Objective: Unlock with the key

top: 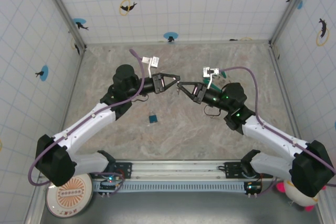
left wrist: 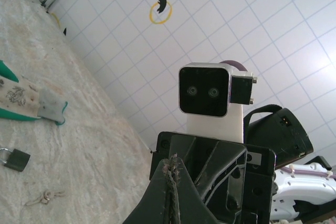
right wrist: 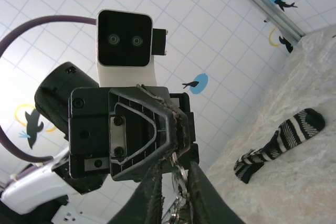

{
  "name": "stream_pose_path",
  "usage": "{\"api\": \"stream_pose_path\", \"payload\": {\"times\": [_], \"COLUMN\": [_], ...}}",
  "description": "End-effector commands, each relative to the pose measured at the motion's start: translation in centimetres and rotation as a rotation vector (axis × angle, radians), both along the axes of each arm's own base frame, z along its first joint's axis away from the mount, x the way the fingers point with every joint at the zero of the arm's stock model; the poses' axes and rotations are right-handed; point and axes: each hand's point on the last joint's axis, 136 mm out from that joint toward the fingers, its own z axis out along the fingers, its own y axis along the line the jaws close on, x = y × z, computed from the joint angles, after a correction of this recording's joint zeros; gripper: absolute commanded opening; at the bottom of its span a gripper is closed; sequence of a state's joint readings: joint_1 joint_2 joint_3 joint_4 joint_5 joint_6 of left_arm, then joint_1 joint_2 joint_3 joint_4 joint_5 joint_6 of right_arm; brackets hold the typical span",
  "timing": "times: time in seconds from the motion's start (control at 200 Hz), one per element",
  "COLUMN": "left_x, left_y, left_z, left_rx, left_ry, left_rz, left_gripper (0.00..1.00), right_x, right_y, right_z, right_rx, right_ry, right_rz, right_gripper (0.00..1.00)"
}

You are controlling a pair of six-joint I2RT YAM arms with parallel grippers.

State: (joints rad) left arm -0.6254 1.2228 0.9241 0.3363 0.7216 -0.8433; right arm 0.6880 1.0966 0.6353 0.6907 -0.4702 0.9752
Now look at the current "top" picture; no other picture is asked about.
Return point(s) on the blue padlock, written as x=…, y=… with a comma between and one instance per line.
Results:
x=153, y=119

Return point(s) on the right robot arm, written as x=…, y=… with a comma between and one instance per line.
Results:
x=275, y=137

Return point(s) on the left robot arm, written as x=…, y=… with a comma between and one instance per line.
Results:
x=84, y=127

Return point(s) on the green and beige work glove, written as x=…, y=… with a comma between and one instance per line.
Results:
x=223, y=73

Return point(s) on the right controller board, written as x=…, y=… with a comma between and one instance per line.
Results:
x=253, y=187

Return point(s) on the controller board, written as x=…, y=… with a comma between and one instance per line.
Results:
x=253, y=187
x=110, y=184

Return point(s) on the left controller board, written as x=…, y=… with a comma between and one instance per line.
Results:
x=110, y=184

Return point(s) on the white plush toy with glasses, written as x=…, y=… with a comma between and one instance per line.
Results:
x=294, y=195

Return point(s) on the round plate with orange print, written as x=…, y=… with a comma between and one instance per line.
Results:
x=73, y=197

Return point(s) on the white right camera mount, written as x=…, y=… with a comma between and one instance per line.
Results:
x=209, y=82

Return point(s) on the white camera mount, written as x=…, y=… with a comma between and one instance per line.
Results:
x=149, y=70
x=209, y=82

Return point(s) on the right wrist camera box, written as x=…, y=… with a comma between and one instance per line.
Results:
x=207, y=71

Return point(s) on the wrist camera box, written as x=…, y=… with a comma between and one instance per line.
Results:
x=155, y=61
x=207, y=71

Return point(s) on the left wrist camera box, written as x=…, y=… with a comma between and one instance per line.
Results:
x=155, y=61

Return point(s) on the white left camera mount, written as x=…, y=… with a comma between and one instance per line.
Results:
x=149, y=70

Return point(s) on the aluminium frame rail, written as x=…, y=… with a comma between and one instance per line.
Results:
x=282, y=85
x=76, y=77
x=183, y=42

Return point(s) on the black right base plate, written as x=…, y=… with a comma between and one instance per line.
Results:
x=232, y=169

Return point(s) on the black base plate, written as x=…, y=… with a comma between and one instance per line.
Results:
x=232, y=169
x=126, y=170

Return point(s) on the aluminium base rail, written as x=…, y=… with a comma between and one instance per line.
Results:
x=178, y=167

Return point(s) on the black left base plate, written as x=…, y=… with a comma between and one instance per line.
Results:
x=126, y=170

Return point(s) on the aluminium frame post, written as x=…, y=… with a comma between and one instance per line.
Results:
x=63, y=11
x=324, y=214
x=34, y=208
x=291, y=9

